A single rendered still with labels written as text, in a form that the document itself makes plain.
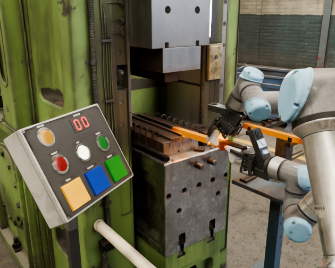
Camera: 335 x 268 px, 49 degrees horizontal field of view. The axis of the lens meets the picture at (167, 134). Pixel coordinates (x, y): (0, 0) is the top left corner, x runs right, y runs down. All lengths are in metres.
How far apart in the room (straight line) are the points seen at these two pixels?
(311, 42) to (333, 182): 8.74
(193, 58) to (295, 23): 8.18
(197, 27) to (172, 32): 0.13
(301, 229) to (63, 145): 0.72
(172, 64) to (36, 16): 0.64
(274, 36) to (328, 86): 9.12
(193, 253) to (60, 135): 0.97
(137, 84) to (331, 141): 1.34
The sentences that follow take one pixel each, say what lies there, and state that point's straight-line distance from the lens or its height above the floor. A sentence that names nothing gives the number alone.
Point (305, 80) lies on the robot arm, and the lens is 0.80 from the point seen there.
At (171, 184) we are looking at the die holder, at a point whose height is 0.82.
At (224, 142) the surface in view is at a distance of 1.40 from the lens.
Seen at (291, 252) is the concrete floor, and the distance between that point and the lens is 2.65.
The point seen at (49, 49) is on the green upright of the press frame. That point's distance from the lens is 1.75.
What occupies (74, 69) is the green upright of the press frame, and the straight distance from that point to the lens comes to 1.41.
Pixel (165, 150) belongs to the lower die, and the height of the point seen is 0.95.
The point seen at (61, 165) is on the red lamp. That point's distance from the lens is 1.07.
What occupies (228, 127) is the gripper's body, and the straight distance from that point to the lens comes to 1.34.
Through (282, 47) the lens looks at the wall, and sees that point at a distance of 9.82.
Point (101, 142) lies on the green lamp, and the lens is 1.21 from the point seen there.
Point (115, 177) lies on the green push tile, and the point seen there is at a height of 0.99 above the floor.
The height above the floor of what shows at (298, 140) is 0.98.
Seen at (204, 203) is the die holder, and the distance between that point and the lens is 1.73.
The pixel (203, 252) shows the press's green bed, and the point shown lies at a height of 0.39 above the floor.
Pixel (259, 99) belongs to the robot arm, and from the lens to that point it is 1.18.
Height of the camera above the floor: 1.49
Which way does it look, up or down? 18 degrees down
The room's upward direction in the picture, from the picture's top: straight up
